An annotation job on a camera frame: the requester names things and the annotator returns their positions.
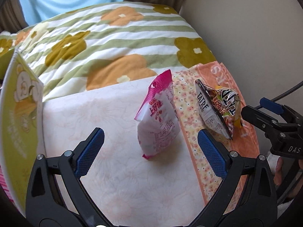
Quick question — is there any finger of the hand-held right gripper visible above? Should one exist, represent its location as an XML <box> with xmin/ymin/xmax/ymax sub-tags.
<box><xmin>241</xmin><ymin>105</ymin><xmax>285</xmax><ymax>134</ymax></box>
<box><xmin>259</xmin><ymin>97</ymin><xmax>303</xmax><ymax>124</ymax></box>

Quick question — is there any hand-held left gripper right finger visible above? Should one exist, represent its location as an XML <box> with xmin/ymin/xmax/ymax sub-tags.
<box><xmin>189</xmin><ymin>129</ymin><xmax>278</xmax><ymax>227</ymax></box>

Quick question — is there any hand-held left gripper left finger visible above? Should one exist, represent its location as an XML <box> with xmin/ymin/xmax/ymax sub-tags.
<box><xmin>25</xmin><ymin>127</ymin><xmax>112</xmax><ymax>227</ymax></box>

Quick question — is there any black silver snack packet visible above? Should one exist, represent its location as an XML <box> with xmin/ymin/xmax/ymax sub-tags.
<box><xmin>194</xmin><ymin>79</ymin><xmax>243</xmax><ymax>140</ymax></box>

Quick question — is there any pink white snack bag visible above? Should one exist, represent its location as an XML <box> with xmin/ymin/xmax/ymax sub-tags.
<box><xmin>134</xmin><ymin>69</ymin><xmax>182</xmax><ymax>161</ymax></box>

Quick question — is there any green cardboard box bear print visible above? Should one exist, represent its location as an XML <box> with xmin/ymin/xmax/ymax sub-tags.
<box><xmin>0</xmin><ymin>47</ymin><xmax>47</xmax><ymax>215</ymax></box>

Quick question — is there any pink striped snack packet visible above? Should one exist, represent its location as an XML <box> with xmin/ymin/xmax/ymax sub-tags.
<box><xmin>0</xmin><ymin>168</ymin><xmax>12</xmax><ymax>200</ymax></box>

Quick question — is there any person's right hand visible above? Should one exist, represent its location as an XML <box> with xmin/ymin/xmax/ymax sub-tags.
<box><xmin>272</xmin><ymin>156</ymin><xmax>303</xmax><ymax>201</ymax></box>

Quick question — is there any orange floral cloth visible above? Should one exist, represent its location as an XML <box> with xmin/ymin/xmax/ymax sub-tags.
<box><xmin>172</xmin><ymin>61</ymin><xmax>261</xmax><ymax>207</ymax></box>

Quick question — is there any green striped floral blanket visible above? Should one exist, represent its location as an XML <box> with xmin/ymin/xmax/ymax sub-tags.
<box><xmin>0</xmin><ymin>1</ymin><xmax>217</xmax><ymax>99</ymax></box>

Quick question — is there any black cable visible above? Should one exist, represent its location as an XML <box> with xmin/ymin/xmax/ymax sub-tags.
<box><xmin>270</xmin><ymin>80</ymin><xmax>303</xmax><ymax>103</ymax></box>

